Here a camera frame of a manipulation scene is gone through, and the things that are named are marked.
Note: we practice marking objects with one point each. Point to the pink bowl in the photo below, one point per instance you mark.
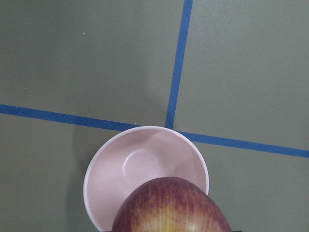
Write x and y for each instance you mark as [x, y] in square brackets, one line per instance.
[132, 158]

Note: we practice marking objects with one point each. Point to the red apple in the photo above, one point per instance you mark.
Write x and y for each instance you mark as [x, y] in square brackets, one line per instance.
[169, 204]

